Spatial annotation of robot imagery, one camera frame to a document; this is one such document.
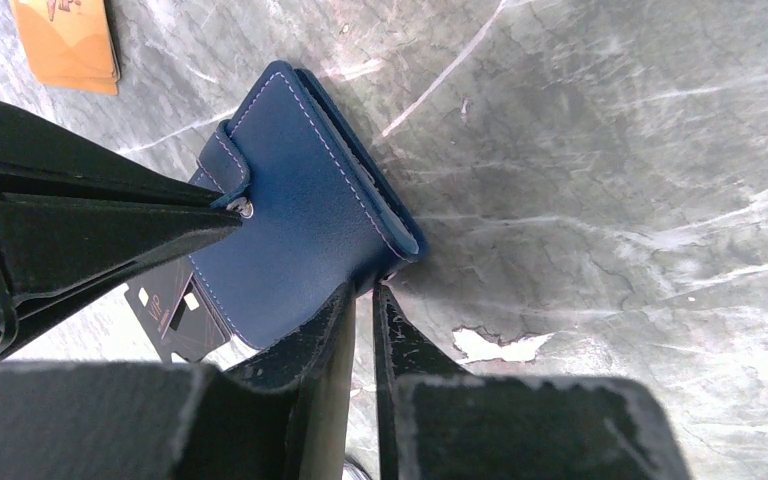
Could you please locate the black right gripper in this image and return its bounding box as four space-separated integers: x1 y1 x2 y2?
0 102 242 360

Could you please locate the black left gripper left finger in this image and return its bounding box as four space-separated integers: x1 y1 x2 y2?
0 283 355 479

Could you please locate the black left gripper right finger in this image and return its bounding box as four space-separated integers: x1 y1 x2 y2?
373 284 690 479

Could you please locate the blue leather card holder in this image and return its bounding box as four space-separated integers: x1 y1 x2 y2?
191 60 427 350

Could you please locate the black VIP card stack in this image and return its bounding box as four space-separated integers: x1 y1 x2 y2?
124 257 231 363

